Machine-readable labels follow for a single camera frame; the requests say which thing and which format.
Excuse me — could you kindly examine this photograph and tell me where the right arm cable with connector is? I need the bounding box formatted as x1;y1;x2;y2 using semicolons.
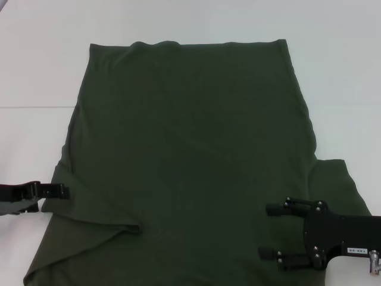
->
368;250;381;275

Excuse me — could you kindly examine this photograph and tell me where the dark green shirt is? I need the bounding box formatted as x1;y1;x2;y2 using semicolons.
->
23;38;371;286

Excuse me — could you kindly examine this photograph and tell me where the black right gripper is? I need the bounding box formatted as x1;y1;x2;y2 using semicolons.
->
258;196;381;271

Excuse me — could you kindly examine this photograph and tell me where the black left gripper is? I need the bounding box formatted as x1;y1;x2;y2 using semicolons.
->
0;181;71;216

